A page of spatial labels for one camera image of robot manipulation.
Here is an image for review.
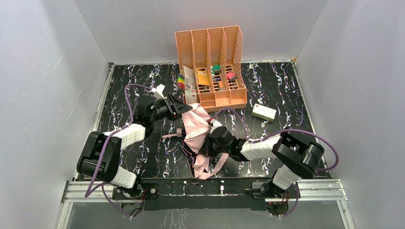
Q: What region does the white red box in organizer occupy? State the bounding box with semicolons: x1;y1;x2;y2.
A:
184;89;198;105

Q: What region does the white green small box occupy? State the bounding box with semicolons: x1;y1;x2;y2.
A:
252;104;277;122

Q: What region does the black pink folding umbrella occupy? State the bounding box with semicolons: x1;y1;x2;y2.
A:
162;103;229;180

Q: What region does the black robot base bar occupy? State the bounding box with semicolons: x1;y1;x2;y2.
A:
142;177;268;210

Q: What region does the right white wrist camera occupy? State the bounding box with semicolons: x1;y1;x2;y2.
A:
209;119;223;132

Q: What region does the purple cable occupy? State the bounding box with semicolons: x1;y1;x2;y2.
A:
84;83;156;219
210;107;340;219

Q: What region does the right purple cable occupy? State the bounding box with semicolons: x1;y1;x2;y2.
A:
210;107;340;219

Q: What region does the pink grey eraser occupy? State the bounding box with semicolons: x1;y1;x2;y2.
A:
226;72;237;81

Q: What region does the green white eraser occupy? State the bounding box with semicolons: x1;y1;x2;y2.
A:
212;64;221;75

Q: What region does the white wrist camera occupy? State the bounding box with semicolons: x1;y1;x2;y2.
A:
209;119;223;132
151;84;165;100

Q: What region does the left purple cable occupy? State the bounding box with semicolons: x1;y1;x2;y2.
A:
84;83;156;219

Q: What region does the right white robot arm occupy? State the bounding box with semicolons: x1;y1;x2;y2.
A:
200;126;324;193

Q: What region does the yellow spiral notebook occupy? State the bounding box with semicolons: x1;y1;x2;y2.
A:
196;69;211;87

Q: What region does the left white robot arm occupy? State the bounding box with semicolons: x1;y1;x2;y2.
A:
76;94;192;189

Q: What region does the orange plastic desk organizer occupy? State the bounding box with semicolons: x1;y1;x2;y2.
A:
175;26;247;112

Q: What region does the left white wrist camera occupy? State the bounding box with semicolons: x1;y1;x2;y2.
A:
151;84;165;100

